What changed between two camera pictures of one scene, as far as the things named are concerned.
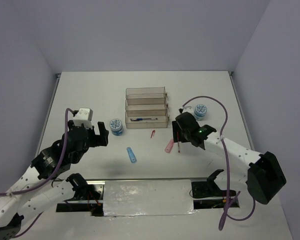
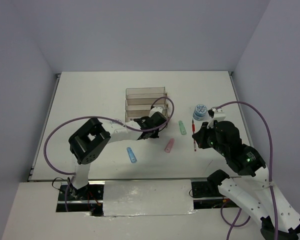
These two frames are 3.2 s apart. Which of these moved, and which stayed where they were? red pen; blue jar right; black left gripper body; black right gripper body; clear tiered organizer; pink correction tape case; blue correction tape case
Moved: red pen; black left gripper body; black right gripper body
Stayed: clear tiered organizer; blue correction tape case; pink correction tape case; blue jar right
